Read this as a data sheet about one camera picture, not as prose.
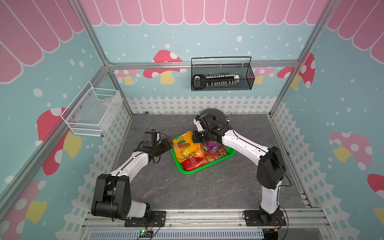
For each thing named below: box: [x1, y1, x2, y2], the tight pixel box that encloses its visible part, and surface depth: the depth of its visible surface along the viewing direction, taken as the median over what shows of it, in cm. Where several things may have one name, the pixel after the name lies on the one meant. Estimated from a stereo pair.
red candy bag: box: [182, 148, 228, 171], surface depth 91 cm
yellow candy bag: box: [172, 131, 201, 163], surface depth 88 cm
